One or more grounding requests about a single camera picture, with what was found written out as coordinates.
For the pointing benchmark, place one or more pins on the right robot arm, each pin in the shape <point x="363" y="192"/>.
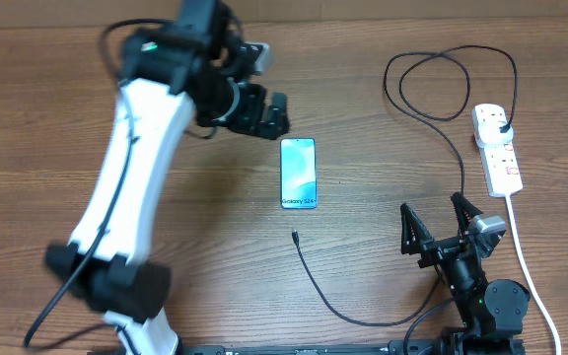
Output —
<point x="491" y="312"/>

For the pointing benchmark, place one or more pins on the white charger plug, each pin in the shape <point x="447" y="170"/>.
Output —
<point x="490" y="134"/>

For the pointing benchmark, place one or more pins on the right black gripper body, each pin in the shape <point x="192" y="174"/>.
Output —
<point x="440" y="250"/>

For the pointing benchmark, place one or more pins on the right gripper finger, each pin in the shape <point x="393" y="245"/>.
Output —
<point x="414" y="234"/>
<point x="465" y="211"/>

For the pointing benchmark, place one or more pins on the Galaxy smartphone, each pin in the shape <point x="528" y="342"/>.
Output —
<point x="298" y="172"/>

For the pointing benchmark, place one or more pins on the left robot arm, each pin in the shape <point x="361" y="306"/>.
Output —
<point x="195" y="69"/>

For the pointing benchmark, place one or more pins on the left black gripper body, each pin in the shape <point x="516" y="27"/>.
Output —
<point x="245" y="112"/>

